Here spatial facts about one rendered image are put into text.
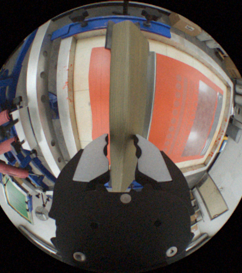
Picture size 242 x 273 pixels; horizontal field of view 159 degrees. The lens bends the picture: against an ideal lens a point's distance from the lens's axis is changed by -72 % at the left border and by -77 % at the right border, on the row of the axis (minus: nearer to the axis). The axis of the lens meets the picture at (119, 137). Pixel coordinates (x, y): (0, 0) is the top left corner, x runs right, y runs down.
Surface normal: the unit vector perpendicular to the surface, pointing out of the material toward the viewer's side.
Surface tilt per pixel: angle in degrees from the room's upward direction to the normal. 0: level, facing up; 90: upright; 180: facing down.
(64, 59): 0
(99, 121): 0
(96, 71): 0
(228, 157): 90
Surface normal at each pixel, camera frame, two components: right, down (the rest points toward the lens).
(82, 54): 0.00, 0.47
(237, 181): -1.00, -0.03
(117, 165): -0.58, 0.37
